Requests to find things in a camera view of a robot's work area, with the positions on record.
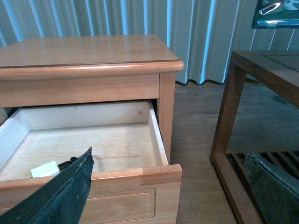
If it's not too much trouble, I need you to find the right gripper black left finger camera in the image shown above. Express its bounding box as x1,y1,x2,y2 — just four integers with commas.
0,148,94,224

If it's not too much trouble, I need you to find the white charger adapter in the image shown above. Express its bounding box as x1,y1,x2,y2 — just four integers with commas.
27,161,60,179

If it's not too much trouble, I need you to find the pale pleated curtain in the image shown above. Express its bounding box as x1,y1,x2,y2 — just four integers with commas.
0,0,299,84

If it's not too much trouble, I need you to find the light wooden nightstand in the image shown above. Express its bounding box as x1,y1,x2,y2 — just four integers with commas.
0,34,185,224

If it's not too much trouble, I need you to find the dark wooden side table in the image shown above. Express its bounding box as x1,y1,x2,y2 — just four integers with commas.
210,50,299,224

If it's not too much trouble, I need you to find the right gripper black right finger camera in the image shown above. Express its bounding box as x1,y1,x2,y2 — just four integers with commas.
244,152,299,224

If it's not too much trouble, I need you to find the wooden drawer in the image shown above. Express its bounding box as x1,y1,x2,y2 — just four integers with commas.
0,101,182,224

